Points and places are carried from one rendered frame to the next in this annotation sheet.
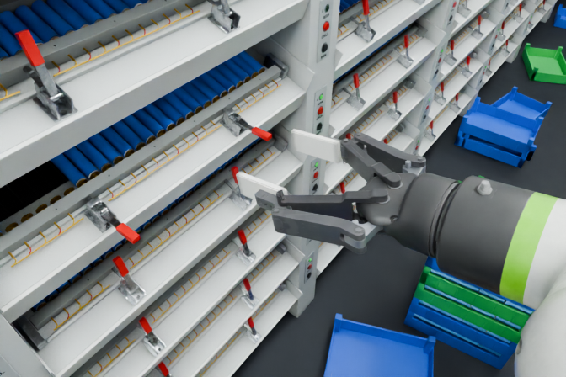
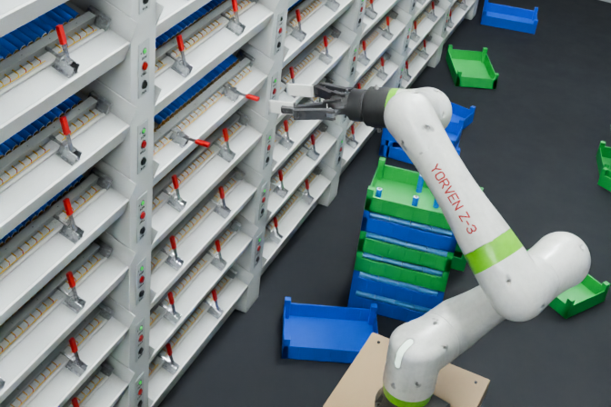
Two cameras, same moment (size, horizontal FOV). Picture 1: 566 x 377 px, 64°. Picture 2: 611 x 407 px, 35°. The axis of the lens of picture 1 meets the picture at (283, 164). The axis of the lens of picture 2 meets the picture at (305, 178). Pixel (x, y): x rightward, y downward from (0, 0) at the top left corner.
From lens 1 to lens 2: 178 cm
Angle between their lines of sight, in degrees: 17
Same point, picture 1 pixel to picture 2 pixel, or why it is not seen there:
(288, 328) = (239, 321)
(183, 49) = (221, 44)
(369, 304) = (313, 296)
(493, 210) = (379, 93)
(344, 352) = (296, 332)
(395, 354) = (343, 328)
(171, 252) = (191, 184)
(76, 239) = (170, 150)
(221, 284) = (208, 229)
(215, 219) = (212, 167)
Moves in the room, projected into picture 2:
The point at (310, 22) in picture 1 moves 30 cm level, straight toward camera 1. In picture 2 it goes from (273, 28) to (294, 82)
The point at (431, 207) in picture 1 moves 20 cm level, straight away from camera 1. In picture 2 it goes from (358, 97) to (370, 60)
